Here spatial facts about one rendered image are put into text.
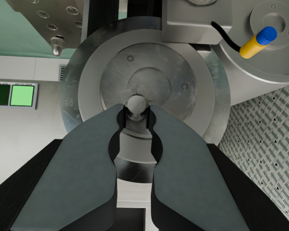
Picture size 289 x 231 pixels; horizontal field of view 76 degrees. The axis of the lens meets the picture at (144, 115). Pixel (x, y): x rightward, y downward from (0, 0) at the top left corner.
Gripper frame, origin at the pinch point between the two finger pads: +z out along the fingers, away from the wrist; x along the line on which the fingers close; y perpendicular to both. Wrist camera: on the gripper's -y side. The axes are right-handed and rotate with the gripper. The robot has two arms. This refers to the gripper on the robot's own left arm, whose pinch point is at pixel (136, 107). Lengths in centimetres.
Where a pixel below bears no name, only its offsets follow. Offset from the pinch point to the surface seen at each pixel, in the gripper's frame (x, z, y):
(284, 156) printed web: 18.4, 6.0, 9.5
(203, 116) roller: 5.6, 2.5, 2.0
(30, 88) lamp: -27.3, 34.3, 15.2
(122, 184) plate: -2.6, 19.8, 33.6
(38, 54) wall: -153, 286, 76
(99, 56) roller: -3.3, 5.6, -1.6
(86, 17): -5.0, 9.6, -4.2
